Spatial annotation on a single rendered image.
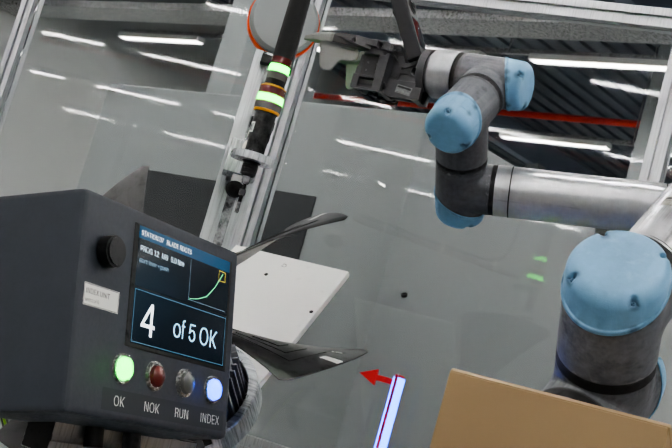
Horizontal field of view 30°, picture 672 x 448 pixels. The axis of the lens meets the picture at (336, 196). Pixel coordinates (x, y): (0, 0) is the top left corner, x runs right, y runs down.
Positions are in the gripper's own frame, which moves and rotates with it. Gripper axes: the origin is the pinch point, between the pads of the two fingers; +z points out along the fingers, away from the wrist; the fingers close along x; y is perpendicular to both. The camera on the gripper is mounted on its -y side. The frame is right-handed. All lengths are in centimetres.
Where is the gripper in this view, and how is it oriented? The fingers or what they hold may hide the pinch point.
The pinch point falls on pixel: (324, 44)
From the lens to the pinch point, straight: 201.2
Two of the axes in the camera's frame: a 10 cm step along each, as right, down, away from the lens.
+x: 4.3, 2.6, 8.6
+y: -2.8, 9.5, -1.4
